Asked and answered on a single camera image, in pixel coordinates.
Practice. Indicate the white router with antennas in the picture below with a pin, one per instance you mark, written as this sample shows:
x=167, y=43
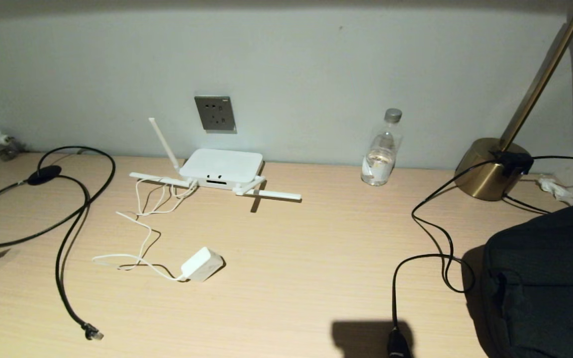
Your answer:
x=222, y=166

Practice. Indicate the clear plastic water bottle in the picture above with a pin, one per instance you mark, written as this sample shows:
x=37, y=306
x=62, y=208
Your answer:
x=380, y=159

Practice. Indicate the brass desk lamp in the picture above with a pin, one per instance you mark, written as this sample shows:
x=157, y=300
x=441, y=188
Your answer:
x=485, y=171

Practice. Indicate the black fabric backpack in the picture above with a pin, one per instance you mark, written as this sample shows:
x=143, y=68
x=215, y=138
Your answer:
x=545, y=288

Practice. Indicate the grey wall socket plate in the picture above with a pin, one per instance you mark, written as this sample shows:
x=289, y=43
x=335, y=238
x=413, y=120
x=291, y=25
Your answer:
x=215, y=114

